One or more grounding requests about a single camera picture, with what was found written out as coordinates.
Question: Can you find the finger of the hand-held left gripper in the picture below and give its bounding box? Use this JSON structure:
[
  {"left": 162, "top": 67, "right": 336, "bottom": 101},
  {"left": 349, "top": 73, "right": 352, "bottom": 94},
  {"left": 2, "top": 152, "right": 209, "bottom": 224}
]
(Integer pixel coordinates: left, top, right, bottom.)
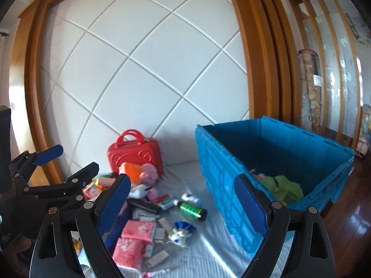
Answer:
[
  {"left": 24, "top": 162, "right": 99, "bottom": 209},
  {"left": 10, "top": 145, "right": 64, "bottom": 186}
]

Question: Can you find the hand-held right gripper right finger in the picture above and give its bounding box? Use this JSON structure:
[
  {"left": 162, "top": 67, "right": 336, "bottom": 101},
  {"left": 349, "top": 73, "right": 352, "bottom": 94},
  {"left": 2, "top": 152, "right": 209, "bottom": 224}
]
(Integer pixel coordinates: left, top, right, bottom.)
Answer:
[{"left": 234, "top": 174, "right": 337, "bottom": 278}]

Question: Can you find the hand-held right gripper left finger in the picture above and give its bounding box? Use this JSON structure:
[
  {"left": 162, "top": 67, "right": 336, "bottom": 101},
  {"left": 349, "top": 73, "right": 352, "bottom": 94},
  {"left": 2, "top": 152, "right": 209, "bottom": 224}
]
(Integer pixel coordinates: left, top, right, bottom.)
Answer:
[{"left": 29, "top": 173, "right": 131, "bottom": 278}]

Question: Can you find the blue plastic crate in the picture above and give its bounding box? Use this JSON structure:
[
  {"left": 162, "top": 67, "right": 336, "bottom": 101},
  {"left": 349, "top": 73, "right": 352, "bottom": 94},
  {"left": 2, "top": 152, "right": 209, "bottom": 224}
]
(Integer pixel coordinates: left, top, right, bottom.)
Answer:
[{"left": 195, "top": 116, "right": 356, "bottom": 260}]

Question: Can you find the grey cloth-covered desktop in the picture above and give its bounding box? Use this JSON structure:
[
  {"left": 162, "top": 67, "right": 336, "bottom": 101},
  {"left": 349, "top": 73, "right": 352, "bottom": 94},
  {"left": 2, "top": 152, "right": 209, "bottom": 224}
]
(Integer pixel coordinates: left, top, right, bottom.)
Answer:
[{"left": 70, "top": 162, "right": 294, "bottom": 278}]

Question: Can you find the small pink tissue pack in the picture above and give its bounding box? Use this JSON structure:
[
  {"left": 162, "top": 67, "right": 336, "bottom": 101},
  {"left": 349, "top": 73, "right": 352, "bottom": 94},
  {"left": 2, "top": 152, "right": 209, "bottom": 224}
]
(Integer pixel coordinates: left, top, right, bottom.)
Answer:
[{"left": 82, "top": 183, "right": 105, "bottom": 201}]

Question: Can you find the black folded umbrella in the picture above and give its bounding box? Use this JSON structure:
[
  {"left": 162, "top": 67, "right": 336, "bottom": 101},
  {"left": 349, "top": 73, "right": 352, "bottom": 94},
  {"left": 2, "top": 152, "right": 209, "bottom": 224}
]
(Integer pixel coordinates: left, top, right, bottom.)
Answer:
[{"left": 128, "top": 198, "right": 163, "bottom": 215}]

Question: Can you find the white flat box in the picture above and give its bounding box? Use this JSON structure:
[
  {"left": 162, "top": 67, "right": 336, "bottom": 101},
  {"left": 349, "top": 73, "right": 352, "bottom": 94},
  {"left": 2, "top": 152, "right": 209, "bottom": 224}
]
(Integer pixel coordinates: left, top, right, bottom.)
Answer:
[{"left": 132, "top": 208, "right": 160, "bottom": 224}]

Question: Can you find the pink and orange plush toy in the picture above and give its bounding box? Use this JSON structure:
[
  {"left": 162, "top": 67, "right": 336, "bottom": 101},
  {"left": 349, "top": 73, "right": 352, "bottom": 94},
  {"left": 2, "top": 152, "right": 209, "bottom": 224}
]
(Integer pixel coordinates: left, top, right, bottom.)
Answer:
[{"left": 119, "top": 162, "right": 160, "bottom": 187}]

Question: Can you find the red and green box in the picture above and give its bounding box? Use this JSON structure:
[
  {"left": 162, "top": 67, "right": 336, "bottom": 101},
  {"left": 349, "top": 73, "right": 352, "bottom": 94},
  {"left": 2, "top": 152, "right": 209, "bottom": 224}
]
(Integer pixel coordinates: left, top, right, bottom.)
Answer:
[{"left": 153, "top": 194, "right": 175, "bottom": 211}]

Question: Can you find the red toy suitcase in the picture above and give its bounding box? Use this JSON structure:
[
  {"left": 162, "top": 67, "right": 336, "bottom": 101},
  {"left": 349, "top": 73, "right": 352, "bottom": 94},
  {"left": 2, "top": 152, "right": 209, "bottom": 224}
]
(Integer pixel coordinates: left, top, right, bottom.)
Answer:
[{"left": 107, "top": 129, "right": 163, "bottom": 182}]

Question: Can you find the small white bottle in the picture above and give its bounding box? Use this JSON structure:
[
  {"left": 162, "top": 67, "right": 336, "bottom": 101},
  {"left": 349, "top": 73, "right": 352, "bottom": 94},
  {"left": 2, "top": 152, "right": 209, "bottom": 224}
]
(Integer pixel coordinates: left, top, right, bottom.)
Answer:
[{"left": 182, "top": 193, "right": 201, "bottom": 205}]

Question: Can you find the dark green bottle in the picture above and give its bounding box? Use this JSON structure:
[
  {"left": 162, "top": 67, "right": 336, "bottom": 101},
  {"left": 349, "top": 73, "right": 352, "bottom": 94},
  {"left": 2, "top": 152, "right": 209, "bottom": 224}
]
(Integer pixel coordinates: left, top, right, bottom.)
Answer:
[{"left": 177, "top": 200, "right": 208, "bottom": 221}]

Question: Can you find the small beige box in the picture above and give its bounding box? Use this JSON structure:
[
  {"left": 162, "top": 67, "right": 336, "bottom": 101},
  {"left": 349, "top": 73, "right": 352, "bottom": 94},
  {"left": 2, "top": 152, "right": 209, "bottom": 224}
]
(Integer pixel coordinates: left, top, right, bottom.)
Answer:
[{"left": 146, "top": 250, "right": 170, "bottom": 267}]

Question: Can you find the white mouse plush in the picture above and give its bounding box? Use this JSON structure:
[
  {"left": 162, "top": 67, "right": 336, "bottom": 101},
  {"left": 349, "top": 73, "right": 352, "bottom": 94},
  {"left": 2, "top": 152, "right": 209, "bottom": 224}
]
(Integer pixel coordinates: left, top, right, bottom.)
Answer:
[{"left": 169, "top": 227, "right": 192, "bottom": 248}]

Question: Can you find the white ointment tube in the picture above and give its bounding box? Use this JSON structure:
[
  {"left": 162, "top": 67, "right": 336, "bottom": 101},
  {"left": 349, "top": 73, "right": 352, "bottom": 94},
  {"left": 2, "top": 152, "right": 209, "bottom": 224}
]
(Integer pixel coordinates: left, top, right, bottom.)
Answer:
[{"left": 141, "top": 268, "right": 172, "bottom": 278}]

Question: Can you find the rolled patterned carpet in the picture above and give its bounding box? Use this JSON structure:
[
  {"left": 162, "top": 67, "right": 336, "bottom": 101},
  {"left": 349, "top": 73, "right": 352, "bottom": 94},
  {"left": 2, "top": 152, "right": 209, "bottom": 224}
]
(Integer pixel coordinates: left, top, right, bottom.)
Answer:
[{"left": 298, "top": 49, "right": 323, "bottom": 131}]

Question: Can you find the wooden lattice partition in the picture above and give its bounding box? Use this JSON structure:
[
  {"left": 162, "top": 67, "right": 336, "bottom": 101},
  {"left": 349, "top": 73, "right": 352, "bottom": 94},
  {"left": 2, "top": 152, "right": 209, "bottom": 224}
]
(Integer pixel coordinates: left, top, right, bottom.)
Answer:
[{"left": 285, "top": 0, "right": 371, "bottom": 152}]

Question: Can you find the wooden wall frame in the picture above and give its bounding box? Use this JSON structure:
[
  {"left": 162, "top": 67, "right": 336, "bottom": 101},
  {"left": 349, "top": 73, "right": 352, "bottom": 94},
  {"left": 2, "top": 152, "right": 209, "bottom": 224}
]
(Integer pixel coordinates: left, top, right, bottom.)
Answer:
[{"left": 17, "top": 0, "right": 300, "bottom": 187}]

